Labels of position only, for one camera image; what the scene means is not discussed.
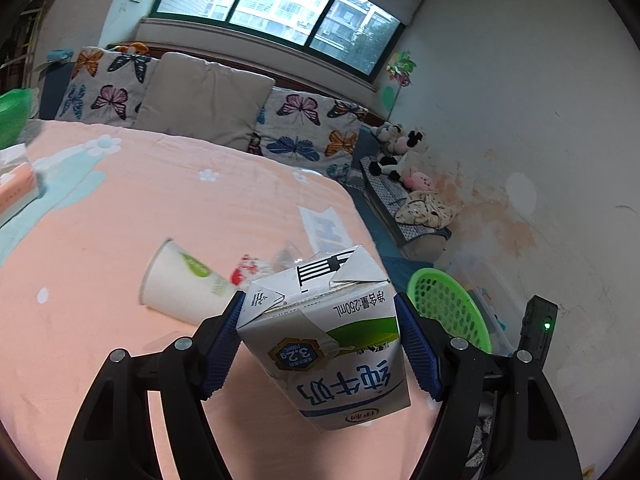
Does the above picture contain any pink tissue pack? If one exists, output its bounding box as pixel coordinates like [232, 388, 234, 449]
[0, 143, 39, 226]

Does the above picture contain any red white wrapper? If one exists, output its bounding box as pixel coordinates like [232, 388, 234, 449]
[230, 255, 274, 290]

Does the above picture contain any clear plastic storage box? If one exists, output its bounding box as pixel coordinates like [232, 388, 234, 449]
[440, 252, 525, 356]

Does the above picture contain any white paper cup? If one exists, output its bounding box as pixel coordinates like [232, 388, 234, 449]
[139, 238, 238, 326]

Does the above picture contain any white blue milk carton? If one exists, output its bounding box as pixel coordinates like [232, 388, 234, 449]
[236, 245, 410, 431]

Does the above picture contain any pink plush toy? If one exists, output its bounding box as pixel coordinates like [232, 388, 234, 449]
[401, 167, 435, 192]

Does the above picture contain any colourful pinwheel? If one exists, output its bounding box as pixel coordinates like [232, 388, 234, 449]
[386, 50, 416, 118]

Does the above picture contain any grey pillow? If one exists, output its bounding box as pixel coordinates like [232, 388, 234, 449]
[134, 52, 276, 151]

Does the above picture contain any butterfly pillow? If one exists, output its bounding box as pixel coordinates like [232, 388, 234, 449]
[247, 87, 368, 181]
[54, 47, 158, 128]

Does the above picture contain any green plastic basket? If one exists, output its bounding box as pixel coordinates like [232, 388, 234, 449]
[407, 268, 492, 353]

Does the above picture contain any clear plastic cup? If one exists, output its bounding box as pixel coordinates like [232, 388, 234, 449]
[270, 240, 305, 273]

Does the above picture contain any cow plush toy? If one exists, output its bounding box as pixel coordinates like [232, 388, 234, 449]
[368, 124, 426, 182]

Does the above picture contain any green cushion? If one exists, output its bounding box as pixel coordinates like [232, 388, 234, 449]
[0, 89, 32, 150]

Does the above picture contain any blue patterned mat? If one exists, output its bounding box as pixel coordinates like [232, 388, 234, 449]
[359, 156, 452, 247]

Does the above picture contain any right butterfly pillow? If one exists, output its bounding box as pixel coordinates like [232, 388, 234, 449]
[247, 87, 368, 181]

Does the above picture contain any spotted cream cloth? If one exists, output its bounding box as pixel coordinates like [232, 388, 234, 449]
[394, 191, 462, 229]

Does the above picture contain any left butterfly pillow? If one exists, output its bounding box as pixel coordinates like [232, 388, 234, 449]
[54, 47, 158, 128]

